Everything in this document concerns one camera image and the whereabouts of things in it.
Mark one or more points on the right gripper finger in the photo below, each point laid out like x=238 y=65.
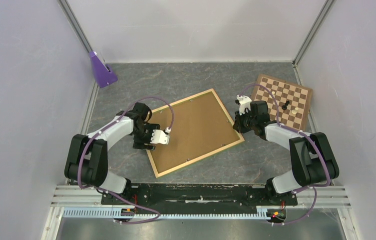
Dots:
x=237 y=126
x=244 y=128

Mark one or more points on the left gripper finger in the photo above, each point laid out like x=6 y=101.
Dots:
x=151 y=126
x=143 y=146

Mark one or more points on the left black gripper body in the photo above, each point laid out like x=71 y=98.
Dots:
x=141 y=135

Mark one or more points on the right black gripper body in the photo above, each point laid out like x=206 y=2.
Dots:
x=246 y=117

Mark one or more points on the brown frame backing board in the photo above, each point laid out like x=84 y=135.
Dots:
x=197 y=130

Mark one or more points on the light wooden picture frame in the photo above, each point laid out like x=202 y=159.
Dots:
x=201 y=159

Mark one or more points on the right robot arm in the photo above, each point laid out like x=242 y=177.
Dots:
x=313 y=163

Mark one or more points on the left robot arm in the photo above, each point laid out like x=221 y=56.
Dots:
x=87 y=160

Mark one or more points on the black chess piece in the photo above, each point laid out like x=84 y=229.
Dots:
x=285 y=105

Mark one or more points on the wooden chessboard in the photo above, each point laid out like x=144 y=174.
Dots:
x=299 y=96

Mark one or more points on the purple plastic stand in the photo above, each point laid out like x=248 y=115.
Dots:
x=103 y=74

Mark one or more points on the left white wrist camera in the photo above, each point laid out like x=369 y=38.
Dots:
x=160 y=136

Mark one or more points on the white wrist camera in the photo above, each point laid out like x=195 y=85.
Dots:
x=244 y=103
x=160 y=136

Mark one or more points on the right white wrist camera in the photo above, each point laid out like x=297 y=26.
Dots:
x=244 y=103

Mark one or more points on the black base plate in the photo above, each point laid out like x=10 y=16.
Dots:
x=203 y=198

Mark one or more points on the white slotted cable duct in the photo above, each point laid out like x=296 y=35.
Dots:
x=128 y=213

